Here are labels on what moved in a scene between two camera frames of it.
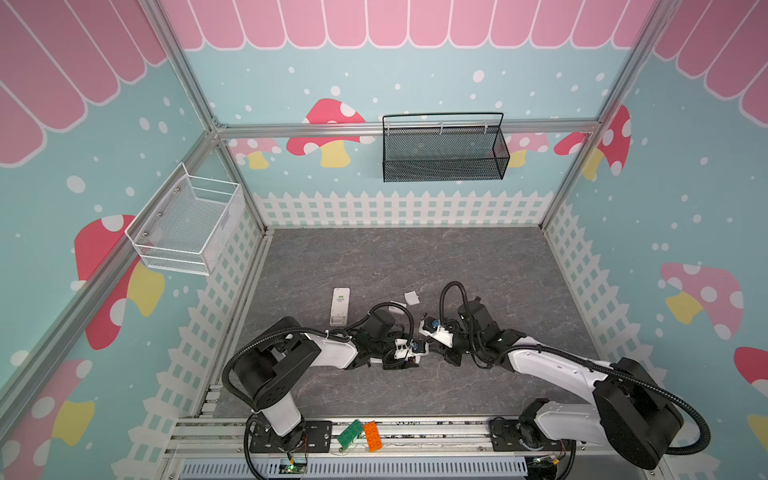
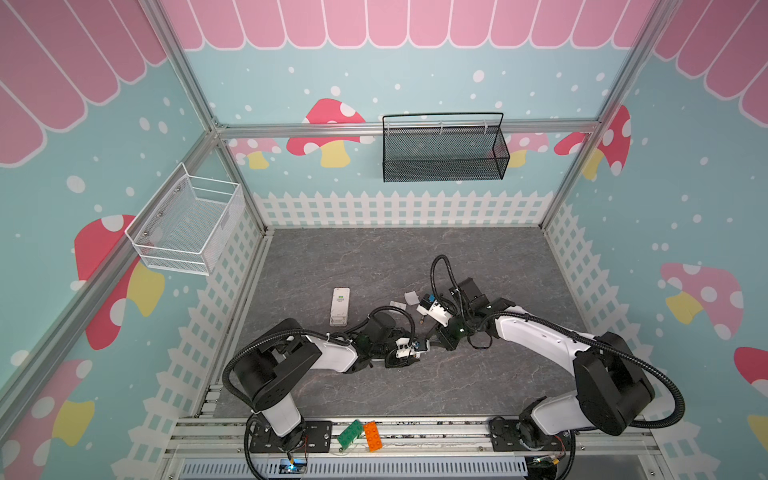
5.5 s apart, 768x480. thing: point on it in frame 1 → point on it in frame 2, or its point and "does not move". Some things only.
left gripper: [397, 365] does not move
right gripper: [452, 352] → [444, 333]
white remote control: [339, 312] does not move
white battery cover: [396, 310] does not move
